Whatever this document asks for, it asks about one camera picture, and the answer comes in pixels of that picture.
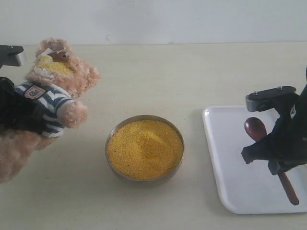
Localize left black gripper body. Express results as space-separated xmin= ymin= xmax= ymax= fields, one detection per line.
xmin=0 ymin=77 xmax=46 ymax=134

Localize metal bowl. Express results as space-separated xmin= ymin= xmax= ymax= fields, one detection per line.
xmin=105 ymin=114 xmax=185 ymax=188

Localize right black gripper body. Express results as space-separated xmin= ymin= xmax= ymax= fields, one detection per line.
xmin=267 ymin=66 xmax=307 ymax=177

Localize yellow millet grains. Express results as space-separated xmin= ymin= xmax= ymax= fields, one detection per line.
xmin=106 ymin=119 xmax=185 ymax=180

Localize dark wooden spoon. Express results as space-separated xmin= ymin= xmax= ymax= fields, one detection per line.
xmin=244 ymin=117 xmax=299 ymax=206

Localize white plastic tray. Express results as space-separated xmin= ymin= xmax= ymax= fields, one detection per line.
xmin=202 ymin=105 xmax=307 ymax=214

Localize plush teddy bear striped shirt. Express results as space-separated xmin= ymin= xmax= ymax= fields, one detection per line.
xmin=0 ymin=38 xmax=100 ymax=183

